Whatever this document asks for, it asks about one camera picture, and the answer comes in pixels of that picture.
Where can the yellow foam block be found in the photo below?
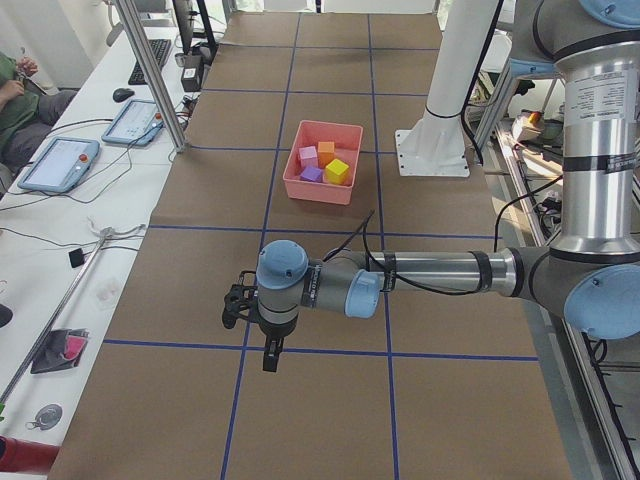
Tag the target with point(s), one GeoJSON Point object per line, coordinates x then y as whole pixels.
{"type": "Point", "coordinates": [336, 172]}

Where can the black computer mouse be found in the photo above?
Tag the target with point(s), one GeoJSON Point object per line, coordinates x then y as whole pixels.
{"type": "Point", "coordinates": [119, 95]}

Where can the aluminium frame strut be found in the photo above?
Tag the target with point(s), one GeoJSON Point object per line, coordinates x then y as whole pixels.
{"type": "Point", "coordinates": [104, 235]}

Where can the blue teach pendant far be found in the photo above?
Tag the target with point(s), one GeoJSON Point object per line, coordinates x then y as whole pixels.
{"type": "Point", "coordinates": [137, 124]}

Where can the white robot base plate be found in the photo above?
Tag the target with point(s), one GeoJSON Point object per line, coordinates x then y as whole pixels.
{"type": "Point", "coordinates": [435, 146]}

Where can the aluminium frame post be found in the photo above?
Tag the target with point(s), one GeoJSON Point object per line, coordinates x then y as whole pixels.
{"type": "Point", "coordinates": [140, 45]}

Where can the blue teach pendant near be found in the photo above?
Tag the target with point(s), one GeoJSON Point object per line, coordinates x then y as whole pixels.
{"type": "Point", "coordinates": [61, 165]}

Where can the pink plastic bin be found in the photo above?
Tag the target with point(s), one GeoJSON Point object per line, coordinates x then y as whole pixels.
{"type": "Point", "coordinates": [347, 142]}

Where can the red pink pouch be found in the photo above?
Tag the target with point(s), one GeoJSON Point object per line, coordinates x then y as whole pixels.
{"type": "Point", "coordinates": [62, 350]}

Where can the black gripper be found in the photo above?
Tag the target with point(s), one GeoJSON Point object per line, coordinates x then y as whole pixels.
{"type": "Point", "coordinates": [274, 334]}

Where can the orange foam block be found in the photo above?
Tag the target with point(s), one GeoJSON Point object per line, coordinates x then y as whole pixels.
{"type": "Point", "coordinates": [326, 153]}

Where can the purple foam block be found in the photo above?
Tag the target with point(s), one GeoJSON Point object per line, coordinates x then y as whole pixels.
{"type": "Point", "coordinates": [312, 174]}

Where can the blue teach pendant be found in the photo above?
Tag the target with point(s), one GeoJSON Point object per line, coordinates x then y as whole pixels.
{"type": "Point", "coordinates": [137, 124]}
{"type": "Point", "coordinates": [61, 165]}

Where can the seated person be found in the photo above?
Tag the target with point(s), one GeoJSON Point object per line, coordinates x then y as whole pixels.
{"type": "Point", "coordinates": [26, 117]}

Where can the pink foam block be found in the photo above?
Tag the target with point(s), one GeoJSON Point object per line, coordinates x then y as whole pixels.
{"type": "Point", "coordinates": [308, 157]}

